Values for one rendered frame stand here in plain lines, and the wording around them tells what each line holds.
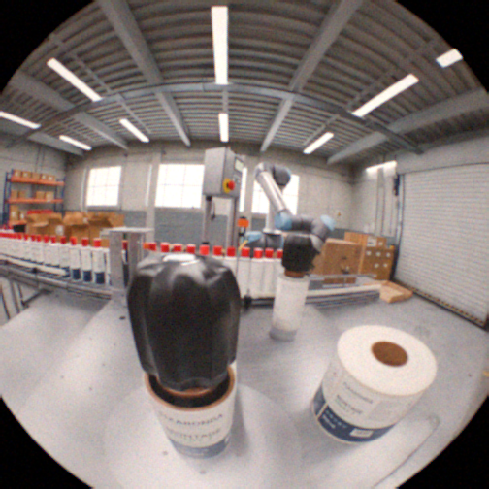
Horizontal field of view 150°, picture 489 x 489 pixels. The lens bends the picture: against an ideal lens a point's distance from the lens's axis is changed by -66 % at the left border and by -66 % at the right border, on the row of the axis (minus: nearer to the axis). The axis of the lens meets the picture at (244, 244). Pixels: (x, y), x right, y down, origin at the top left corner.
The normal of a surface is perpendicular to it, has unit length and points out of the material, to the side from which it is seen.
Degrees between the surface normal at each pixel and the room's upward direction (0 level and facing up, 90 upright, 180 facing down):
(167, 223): 90
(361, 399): 90
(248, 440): 0
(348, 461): 0
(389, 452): 0
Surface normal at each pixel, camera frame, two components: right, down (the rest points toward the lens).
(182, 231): 0.07, 0.15
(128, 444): 0.09, -0.99
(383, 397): -0.66, 0.05
